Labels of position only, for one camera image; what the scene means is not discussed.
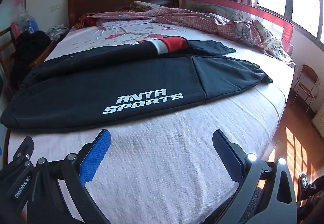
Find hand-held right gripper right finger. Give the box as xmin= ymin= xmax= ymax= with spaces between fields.
xmin=212 ymin=130 xmax=296 ymax=224

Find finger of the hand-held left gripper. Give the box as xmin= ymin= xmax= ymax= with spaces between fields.
xmin=12 ymin=136 xmax=35 ymax=169

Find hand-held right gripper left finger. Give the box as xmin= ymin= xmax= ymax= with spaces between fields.
xmin=28 ymin=128 xmax=112 ymax=224

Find black sports pants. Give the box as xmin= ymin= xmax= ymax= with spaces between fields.
xmin=0 ymin=36 xmax=274 ymax=129

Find bed with white sheet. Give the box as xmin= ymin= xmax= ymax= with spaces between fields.
xmin=6 ymin=19 xmax=295 ymax=224

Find person's leg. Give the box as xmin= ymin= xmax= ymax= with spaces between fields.
xmin=295 ymin=172 xmax=324 ymax=224

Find white cabinet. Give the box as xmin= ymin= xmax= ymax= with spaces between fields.
xmin=311 ymin=110 xmax=324 ymax=143

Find wooden chair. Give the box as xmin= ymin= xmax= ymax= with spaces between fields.
xmin=0 ymin=24 xmax=60 ymax=98

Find black clothes pile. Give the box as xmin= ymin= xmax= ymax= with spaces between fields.
xmin=11 ymin=30 xmax=52 ymax=88

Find grey patterned cloth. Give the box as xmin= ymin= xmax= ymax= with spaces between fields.
xmin=47 ymin=25 xmax=70 ymax=39

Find clear plastic bag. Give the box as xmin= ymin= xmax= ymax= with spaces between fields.
xmin=10 ymin=6 xmax=38 ymax=34

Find pink floral pillow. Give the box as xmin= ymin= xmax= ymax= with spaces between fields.
xmin=97 ymin=17 xmax=156 ymax=30

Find red tasselled cloth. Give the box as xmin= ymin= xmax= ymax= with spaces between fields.
xmin=80 ymin=14 xmax=98 ymax=28

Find pink patterned quilt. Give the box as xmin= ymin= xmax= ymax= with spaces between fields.
xmin=78 ymin=1 xmax=296 ymax=67

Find wire frame chair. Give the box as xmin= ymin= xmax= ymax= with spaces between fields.
xmin=291 ymin=64 xmax=320 ymax=113

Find red bed rail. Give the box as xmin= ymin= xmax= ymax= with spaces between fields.
xmin=181 ymin=0 xmax=294 ymax=48

